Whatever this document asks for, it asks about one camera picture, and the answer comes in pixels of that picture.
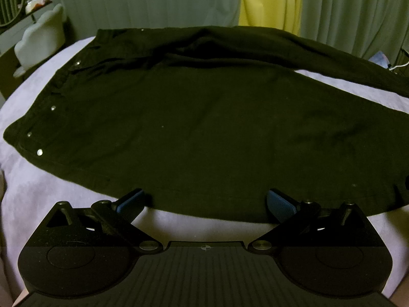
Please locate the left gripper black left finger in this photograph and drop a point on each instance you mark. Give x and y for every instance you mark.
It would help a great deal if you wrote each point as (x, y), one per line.
(115, 215)

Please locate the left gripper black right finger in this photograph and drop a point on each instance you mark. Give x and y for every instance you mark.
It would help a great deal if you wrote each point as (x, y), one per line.
(285, 210)

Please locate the black pants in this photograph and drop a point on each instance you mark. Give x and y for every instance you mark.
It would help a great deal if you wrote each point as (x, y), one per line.
(207, 120)

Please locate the dark vanity desk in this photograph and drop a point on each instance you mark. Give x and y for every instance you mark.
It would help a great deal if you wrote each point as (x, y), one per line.
(9, 61)

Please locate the blue cloth item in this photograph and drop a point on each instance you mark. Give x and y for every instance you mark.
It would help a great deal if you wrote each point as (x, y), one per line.
(381, 59)

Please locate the grey-green curtain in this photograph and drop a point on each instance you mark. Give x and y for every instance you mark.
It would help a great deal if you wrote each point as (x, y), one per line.
(359, 27)

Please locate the yellow curtain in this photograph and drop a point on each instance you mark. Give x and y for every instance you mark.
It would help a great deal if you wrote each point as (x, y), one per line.
(281, 14)

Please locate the small figurine on shelf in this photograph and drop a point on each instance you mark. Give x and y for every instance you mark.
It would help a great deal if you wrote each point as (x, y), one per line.
(34, 5)

